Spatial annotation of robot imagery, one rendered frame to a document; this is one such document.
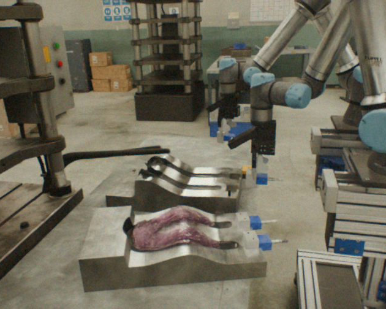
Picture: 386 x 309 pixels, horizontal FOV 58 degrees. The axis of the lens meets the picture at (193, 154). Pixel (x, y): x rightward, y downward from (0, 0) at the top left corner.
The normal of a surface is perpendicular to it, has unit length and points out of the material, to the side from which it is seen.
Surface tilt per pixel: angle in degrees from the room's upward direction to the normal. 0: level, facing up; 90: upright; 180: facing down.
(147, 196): 90
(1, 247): 0
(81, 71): 90
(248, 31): 90
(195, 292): 0
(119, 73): 88
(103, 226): 0
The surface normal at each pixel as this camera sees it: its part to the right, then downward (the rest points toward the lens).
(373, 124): -0.65, 0.40
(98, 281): 0.08, 0.36
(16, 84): 0.65, 0.26
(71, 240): -0.03, -0.93
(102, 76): -0.22, 0.21
